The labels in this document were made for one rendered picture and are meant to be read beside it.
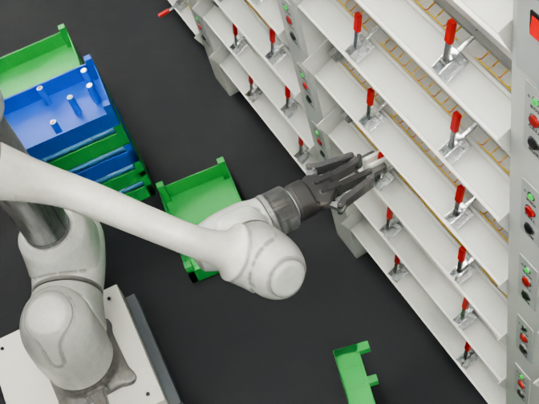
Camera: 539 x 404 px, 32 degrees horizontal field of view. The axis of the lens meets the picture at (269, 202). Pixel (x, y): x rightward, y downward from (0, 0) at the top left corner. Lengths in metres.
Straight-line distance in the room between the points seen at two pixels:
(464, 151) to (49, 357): 0.97
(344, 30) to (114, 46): 1.57
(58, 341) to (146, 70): 1.27
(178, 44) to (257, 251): 1.57
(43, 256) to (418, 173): 0.81
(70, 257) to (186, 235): 0.52
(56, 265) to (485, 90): 1.08
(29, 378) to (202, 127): 0.97
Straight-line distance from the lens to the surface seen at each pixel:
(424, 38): 1.38
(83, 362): 2.04
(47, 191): 1.63
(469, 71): 1.33
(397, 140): 1.75
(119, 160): 2.57
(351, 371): 2.11
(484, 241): 1.62
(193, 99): 2.90
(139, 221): 1.60
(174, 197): 2.69
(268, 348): 2.39
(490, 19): 1.15
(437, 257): 1.84
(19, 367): 2.28
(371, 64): 1.62
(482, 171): 1.47
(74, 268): 2.07
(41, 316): 1.99
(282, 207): 1.77
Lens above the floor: 2.11
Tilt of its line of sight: 54 degrees down
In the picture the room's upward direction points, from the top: 19 degrees counter-clockwise
